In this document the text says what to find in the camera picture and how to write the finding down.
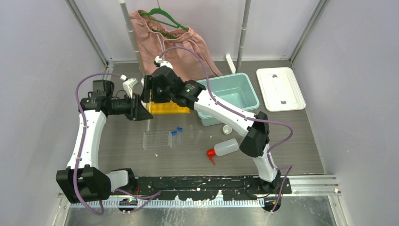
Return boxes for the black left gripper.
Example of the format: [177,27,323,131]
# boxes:
[108,92,153,121]

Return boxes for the blue capped tube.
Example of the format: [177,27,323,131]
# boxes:
[171,131,177,147]
[176,127,183,144]

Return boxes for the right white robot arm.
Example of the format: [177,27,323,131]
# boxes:
[142,66,281,194]

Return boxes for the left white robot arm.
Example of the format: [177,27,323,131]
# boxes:
[56,78,153,203]

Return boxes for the yellow test tube rack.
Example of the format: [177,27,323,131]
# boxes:
[146,101,190,114]

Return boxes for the clear acrylic tube rack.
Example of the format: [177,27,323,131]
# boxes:
[143,131,172,150]

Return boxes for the pink shorts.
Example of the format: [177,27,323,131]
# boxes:
[129,10,223,81]

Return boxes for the left metal rack pole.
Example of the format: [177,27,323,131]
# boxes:
[119,0,146,77]

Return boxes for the metal rack pole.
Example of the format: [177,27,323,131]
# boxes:
[119,0,146,77]
[235,0,251,73]

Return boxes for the white rack foot right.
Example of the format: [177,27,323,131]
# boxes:
[225,54,236,74]

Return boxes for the teal plastic bin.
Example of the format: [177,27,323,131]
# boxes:
[209,73,260,111]

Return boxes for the green clothes hanger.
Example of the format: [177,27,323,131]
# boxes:
[139,8,190,40]

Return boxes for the small white cup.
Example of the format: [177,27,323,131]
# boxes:
[222,125,232,135]

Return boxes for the white wash bottle red cap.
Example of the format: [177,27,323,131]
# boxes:
[206,138,239,165]

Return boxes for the right metal rack pole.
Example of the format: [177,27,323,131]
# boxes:
[235,0,251,73]

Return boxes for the white bin lid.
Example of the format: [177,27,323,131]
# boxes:
[256,67,306,112]

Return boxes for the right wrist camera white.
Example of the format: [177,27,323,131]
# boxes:
[154,56,173,69]

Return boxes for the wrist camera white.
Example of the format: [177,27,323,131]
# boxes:
[154,56,173,69]
[122,78,138,98]

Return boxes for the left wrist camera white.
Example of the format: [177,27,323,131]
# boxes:
[122,78,138,98]

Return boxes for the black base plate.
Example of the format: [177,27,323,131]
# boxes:
[122,176,279,201]

